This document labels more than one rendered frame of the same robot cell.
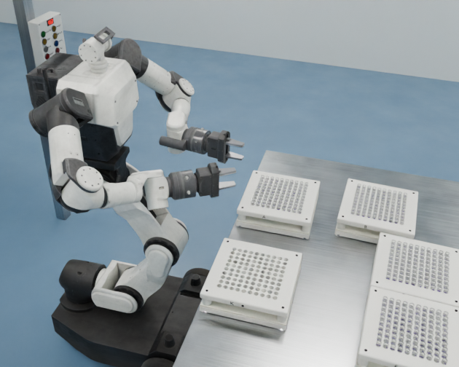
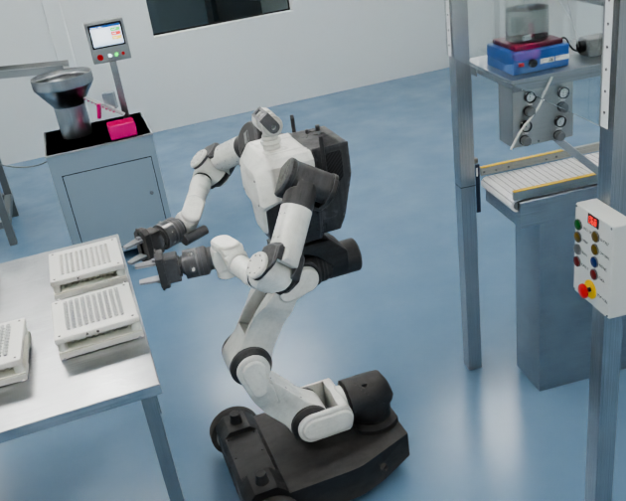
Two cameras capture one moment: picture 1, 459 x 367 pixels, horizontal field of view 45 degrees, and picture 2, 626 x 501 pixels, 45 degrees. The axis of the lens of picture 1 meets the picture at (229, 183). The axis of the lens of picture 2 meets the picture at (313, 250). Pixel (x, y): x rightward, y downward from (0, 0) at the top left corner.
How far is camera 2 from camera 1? 366 cm
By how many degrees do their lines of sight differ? 112
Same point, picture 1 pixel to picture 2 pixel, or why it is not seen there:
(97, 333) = not seen: hidden behind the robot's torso
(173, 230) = (234, 342)
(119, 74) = (254, 159)
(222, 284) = (103, 246)
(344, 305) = (11, 299)
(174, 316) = (256, 446)
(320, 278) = (36, 304)
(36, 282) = (477, 443)
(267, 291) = (68, 256)
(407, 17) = not seen: outside the picture
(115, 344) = not seen: hidden behind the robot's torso
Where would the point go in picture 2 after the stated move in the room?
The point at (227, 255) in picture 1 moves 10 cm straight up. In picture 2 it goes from (111, 256) to (104, 231)
